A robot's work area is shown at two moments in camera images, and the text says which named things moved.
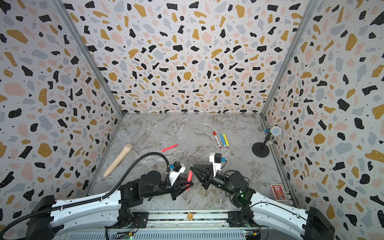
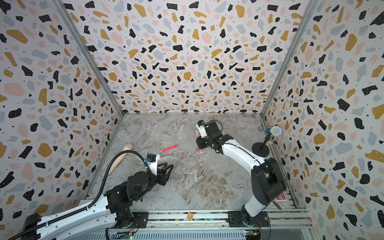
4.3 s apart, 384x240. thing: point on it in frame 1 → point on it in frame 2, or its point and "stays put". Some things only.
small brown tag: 190,216 stays put
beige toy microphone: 118,160 stays put
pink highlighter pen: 169,147 stays put
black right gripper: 208,178 → 199,141
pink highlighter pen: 189,178 → 201,150
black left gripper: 176,188 → 162,175
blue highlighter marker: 275,130 stays put
